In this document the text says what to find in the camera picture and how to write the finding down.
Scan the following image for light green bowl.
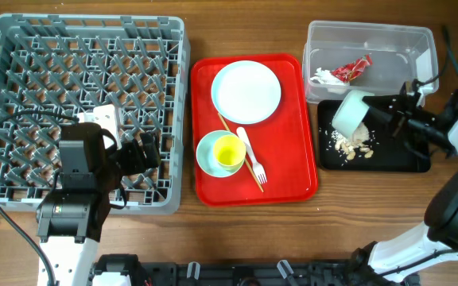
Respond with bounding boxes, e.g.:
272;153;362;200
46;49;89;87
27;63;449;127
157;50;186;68
332;90;375;138

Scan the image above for rice and peanut leftovers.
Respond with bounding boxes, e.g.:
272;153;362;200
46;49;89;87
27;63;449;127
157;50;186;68
331;123;375;161

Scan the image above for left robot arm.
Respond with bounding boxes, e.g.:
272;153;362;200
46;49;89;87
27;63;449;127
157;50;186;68
37;122;161;285

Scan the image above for white plastic fork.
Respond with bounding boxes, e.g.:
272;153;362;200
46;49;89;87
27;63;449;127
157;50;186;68
236;127;267;184

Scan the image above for wooden chopstick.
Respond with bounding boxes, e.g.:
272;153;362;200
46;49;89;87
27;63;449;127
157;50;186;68
217;113;264;193

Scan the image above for red plastic tray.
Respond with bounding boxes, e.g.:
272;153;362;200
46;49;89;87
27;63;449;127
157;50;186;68
190;53;318;207

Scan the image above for grey dishwasher rack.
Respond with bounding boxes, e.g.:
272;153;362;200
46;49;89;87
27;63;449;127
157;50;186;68
0;14;190;215

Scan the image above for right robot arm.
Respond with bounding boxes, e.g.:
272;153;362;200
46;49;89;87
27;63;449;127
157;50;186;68
345;89;458;285

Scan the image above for crumpled white tissue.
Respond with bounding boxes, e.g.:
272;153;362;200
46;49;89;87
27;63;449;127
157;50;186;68
310;68;349;95

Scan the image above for yellow plastic cup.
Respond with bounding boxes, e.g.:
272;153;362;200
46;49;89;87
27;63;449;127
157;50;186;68
213;134;246;172

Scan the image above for black food waste tray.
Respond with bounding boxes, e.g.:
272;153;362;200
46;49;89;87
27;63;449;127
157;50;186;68
317;100;431;173

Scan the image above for large light blue plate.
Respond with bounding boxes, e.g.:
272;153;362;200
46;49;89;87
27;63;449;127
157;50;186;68
211;60;281;125

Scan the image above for small light blue saucer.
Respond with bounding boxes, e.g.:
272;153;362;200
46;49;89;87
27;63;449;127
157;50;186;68
196;130;242;178

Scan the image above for clear plastic bin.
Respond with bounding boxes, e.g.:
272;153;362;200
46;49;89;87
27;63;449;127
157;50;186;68
302;20;439;104

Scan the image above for red snack wrapper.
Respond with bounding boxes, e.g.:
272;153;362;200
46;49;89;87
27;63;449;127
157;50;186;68
330;54;373;83

